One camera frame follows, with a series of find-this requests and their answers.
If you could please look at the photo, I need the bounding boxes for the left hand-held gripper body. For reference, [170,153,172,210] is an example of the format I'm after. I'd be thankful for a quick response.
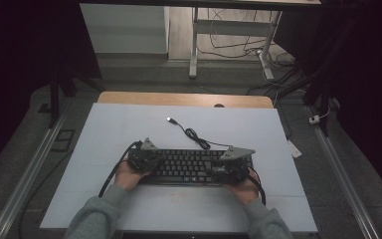
[126,136,162,176]

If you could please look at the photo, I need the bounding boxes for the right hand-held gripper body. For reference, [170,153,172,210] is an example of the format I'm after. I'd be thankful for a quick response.
[210,146,257,186]

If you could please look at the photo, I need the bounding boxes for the black keyboard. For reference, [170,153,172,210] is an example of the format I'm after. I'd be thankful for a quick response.
[138,148,254,187]

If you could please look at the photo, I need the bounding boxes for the person's left hand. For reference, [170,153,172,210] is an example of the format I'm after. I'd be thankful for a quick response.
[113,160,152,191]

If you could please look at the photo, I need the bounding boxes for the person's right hand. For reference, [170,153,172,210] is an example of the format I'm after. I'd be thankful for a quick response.
[223,176,262,207]

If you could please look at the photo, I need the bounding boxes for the white table mat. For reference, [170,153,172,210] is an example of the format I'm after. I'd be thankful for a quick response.
[39,102,318,233]

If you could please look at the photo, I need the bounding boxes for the white paper tag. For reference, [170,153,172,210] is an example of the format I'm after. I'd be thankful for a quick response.
[286,138,303,159]

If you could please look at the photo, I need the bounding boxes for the black floor socket plate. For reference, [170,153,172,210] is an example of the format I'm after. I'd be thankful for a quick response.
[50,127,77,153]

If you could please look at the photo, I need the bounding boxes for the black metal stand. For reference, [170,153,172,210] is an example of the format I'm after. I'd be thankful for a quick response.
[47,64,104,129]
[275,64,333,137]

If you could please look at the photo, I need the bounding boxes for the white cabinet panel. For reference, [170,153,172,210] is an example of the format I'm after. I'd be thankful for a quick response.
[80,3,170,55]

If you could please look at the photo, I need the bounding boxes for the dark curtain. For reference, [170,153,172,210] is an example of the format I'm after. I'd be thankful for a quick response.
[273,0,382,204]
[0,0,102,180]

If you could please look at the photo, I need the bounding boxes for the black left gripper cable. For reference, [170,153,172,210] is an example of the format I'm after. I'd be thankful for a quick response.
[97,140,144,199]

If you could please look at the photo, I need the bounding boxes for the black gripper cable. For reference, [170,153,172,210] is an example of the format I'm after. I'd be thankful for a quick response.
[246,166,268,206]
[97,140,144,199]

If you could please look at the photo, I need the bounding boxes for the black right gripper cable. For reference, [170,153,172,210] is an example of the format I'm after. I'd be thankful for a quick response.
[246,166,268,206]

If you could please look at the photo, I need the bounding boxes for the black keyboard cable with plug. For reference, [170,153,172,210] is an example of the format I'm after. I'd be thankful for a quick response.
[166,117,235,151]

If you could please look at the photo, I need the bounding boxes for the aluminium floor rail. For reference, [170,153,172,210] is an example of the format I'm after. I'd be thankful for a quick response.
[0,109,68,239]
[305,105,381,239]

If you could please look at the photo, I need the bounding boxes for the black floor cable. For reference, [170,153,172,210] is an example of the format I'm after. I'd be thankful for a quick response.
[17,148,76,239]

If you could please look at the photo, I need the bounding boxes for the tangled black floor cables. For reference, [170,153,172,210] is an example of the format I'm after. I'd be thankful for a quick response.
[197,7,309,98]

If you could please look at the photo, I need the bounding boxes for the white metal desk frame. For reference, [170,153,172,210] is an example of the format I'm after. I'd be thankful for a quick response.
[188,6,284,81]

